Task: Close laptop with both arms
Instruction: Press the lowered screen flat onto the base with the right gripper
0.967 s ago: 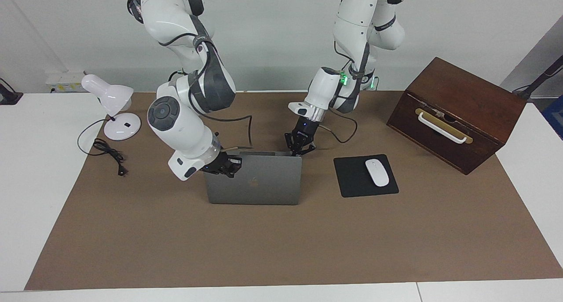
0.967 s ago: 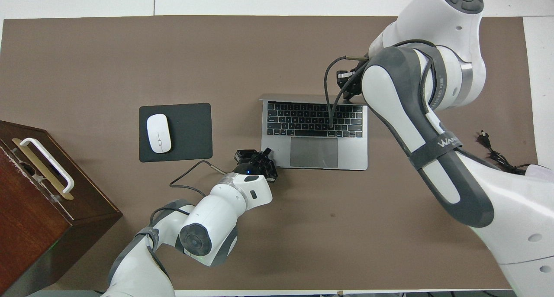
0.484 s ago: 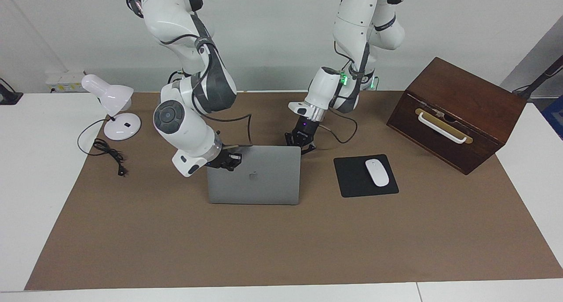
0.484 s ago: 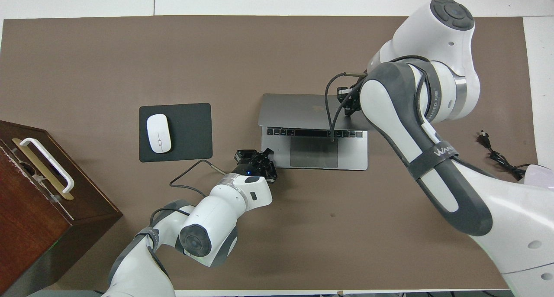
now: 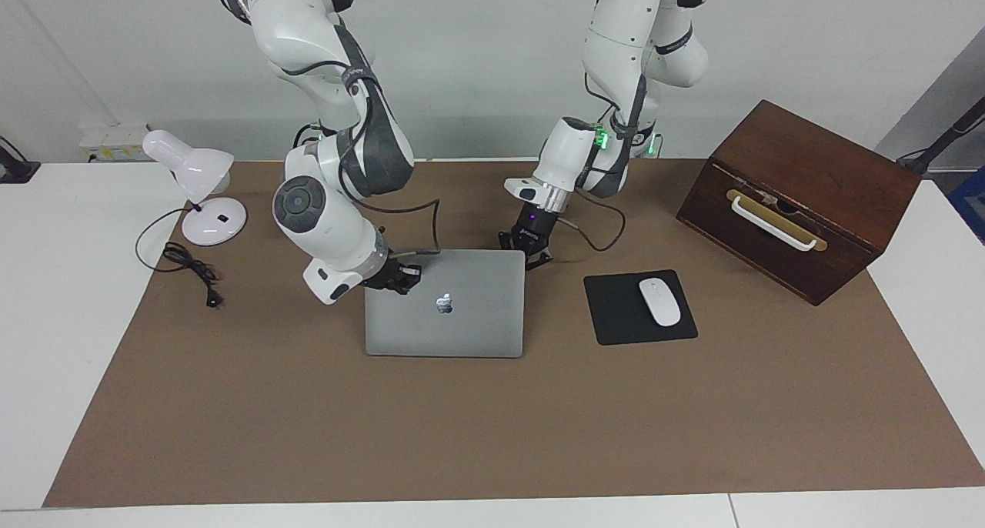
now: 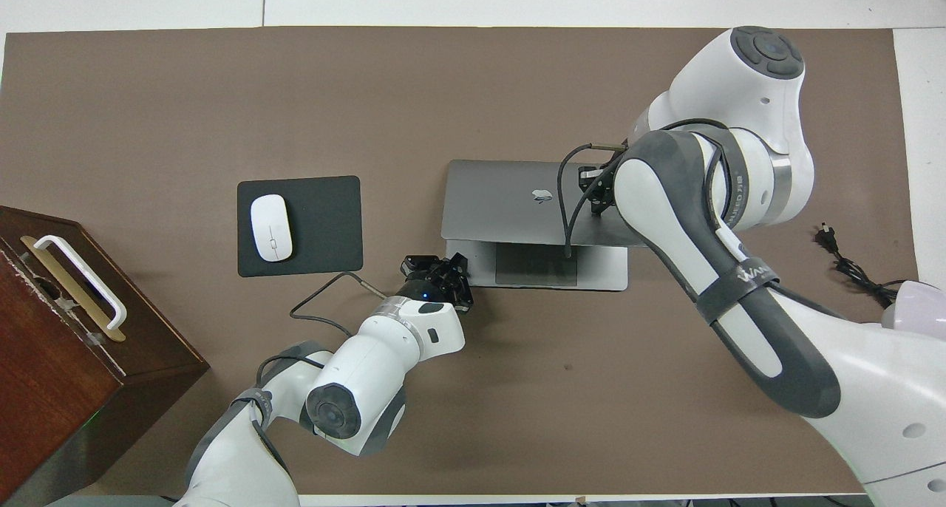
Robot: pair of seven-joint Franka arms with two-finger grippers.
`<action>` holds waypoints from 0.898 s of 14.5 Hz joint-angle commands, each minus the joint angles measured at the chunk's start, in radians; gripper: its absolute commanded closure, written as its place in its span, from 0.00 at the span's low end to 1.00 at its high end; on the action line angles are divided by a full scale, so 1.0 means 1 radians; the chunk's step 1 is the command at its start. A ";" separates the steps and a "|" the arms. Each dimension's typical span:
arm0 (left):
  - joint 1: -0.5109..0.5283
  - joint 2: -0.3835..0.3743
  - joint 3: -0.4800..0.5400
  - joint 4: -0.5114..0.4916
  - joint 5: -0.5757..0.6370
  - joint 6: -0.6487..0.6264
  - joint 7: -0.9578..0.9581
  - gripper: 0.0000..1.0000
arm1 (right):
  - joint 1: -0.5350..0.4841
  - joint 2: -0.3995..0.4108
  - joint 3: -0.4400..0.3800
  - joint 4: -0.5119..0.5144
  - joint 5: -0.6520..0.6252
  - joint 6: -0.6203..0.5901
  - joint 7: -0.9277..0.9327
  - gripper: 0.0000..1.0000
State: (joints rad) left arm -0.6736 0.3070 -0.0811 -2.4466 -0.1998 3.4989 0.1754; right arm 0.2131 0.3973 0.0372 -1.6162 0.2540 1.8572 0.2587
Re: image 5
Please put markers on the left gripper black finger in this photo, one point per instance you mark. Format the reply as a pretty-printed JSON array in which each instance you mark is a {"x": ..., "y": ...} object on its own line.
[
  {"x": 539, "y": 260},
  {"x": 509, "y": 242}
]

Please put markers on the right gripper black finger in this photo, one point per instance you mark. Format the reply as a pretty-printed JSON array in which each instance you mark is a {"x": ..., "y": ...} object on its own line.
[
  {"x": 410, "y": 269},
  {"x": 400, "y": 285}
]

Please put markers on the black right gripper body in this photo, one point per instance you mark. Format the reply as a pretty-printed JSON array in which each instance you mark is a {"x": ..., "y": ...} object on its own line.
[{"x": 383, "y": 274}]

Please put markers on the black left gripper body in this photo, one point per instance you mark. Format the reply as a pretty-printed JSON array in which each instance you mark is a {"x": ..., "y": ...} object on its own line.
[{"x": 533, "y": 224}]

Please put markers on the grey aluminium laptop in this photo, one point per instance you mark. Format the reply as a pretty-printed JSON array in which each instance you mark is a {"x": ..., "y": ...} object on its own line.
[{"x": 462, "y": 328}]

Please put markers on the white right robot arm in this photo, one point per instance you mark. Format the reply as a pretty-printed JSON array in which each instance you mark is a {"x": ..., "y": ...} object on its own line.
[{"x": 323, "y": 220}]

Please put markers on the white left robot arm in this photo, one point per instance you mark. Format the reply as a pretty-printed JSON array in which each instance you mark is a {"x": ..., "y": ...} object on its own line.
[{"x": 623, "y": 35}]

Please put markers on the black mouse pad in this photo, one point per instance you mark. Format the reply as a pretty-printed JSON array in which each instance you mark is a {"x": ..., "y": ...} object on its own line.
[{"x": 616, "y": 312}]

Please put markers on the white computer mouse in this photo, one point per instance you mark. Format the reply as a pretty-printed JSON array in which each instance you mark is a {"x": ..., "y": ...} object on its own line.
[{"x": 660, "y": 303}]

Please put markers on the brown table mat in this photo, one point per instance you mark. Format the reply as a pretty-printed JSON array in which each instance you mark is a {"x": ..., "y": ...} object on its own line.
[{"x": 462, "y": 436}]

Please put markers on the white desk lamp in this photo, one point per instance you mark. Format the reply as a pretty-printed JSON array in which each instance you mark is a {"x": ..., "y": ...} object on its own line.
[{"x": 196, "y": 166}]

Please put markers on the dark brown wooden box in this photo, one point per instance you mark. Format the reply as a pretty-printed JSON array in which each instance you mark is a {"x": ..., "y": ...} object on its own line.
[{"x": 831, "y": 174}]

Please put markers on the black stand pole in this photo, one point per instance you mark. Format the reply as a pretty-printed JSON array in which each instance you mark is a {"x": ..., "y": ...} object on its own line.
[{"x": 935, "y": 147}]

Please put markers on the blue crate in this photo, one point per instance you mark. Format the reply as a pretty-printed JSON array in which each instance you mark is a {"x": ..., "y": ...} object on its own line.
[{"x": 973, "y": 205}]

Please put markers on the white wall power strip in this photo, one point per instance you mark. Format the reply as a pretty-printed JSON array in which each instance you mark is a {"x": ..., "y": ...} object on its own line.
[{"x": 108, "y": 139}]

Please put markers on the black clamp mount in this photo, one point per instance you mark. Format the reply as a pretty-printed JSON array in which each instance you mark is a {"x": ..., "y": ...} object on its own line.
[{"x": 15, "y": 172}]

